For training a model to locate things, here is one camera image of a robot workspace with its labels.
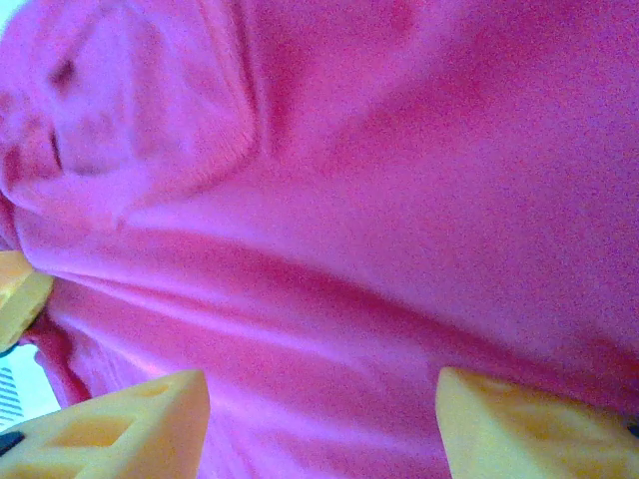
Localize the white plastic slotted basket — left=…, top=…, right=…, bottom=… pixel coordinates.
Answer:
left=0, top=343, right=60, bottom=433

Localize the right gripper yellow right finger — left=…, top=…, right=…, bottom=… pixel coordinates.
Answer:
left=435, top=366, right=639, bottom=479

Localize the red t-shirt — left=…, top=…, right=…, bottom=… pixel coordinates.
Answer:
left=0, top=0, right=639, bottom=479

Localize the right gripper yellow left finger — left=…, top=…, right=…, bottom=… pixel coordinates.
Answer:
left=0, top=369, right=212, bottom=479

